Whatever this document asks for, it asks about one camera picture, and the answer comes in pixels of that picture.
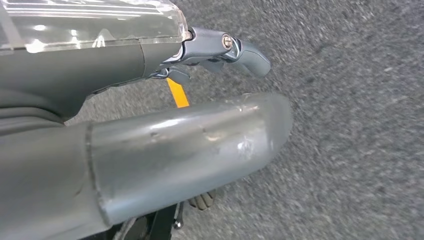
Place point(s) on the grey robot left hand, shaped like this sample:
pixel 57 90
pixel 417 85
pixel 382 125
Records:
pixel 99 66

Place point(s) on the yellow floor tape square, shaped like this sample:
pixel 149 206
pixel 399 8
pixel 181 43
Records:
pixel 179 96

